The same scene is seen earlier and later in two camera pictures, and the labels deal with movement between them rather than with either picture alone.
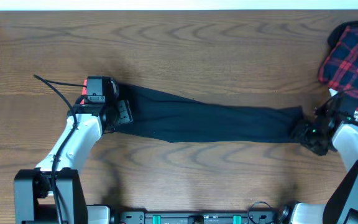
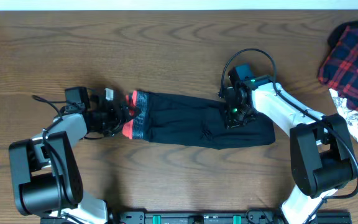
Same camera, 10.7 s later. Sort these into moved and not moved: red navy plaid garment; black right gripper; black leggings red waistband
Moved: black right gripper
Not moved: red navy plaid garment; black leggings red waistband
